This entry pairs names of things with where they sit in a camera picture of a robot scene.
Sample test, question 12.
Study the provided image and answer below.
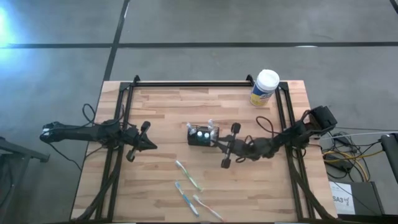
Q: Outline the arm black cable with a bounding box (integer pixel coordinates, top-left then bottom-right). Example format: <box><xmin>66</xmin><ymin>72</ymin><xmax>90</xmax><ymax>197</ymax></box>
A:
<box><xmin>81</xmin><ymin>103</ymin><xmax>125</xmax><ymax>128</ymax></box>
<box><xmin>255</xmin><ymin>116</ymin><xmax>276</xmax><ymax>139</ymax></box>

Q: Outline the grey box with white label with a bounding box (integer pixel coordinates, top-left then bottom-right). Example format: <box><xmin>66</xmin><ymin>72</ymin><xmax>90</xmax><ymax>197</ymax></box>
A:
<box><xmin>328</xmin><ymin>180</ymin><xmax>386</xmax><ymax>216</ymax></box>

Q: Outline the white floor cable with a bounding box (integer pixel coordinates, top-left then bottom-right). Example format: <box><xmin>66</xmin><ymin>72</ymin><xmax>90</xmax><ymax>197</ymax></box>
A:
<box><xmin>320</xmin><ymin>131</ymin><xmax>398</xmax><ymax>140</ymax></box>

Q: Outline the yellow floor cable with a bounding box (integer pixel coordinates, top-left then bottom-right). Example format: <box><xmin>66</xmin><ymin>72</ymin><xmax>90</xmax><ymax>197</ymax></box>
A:
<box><xmin>323</xmin><ymin>149</ymin><xmax>385</xmax><ymax>183</ymax></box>

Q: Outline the dark metal stand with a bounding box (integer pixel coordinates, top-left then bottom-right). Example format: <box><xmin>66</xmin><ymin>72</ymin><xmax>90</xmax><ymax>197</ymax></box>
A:
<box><xmin>0</xmin><ymin>136</ymin><xmax>50</xmax><ymax>218</ymax></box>

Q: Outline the Lysol wipes canister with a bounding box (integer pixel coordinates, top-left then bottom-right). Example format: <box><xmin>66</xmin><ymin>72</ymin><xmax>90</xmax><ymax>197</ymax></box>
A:
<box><xmin>249</xmin><ymin>68</ymin><xmax>280</xmax><ymax>108</ymax></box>

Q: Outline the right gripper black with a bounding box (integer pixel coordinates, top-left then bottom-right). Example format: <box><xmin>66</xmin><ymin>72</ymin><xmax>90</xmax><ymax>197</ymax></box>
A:
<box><xmin>213</xmin><ymin>123</ymin><xmax>251</xmax><ymax>169</ymax></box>

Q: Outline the black power brick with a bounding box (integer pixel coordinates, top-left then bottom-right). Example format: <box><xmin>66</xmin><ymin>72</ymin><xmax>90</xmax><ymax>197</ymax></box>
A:
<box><xmin>325</xmin><ymin>154</ymin><xmax>354</xmax><ymax>170</ymax></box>

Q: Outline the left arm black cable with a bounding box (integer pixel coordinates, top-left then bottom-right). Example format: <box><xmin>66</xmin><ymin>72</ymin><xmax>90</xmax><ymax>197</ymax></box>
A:
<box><xmin>81</xmin><ymin>103</ymin><xmax>125</xmax><ymax>128</ymax></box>

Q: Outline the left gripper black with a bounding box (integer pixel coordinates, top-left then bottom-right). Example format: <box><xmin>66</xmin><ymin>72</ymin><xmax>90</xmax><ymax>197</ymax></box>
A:
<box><xmin>124</xmin><ymin>121</ymin><xmax>158</xmax><ymax>162</ymax></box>

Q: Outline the black table frame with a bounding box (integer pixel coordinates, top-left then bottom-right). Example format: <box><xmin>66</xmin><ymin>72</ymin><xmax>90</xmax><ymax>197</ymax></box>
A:
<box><xmin>71</xmin><ymin>74</ymin><xmax>338</xmax><ymax>223</ymax></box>

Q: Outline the black wire caddy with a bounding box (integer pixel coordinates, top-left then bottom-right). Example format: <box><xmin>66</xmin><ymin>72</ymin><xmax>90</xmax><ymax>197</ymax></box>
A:
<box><xmin>187</xmin><ymin>123</ymin><xmax>220</xmax><ymax>147</ymax></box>

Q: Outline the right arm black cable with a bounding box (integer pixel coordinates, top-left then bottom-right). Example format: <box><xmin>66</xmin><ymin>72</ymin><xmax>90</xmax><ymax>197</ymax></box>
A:
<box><xmin>255</xmin><ymin>116</ymin><xmax>276</xmax><ymax>139</ymax></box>

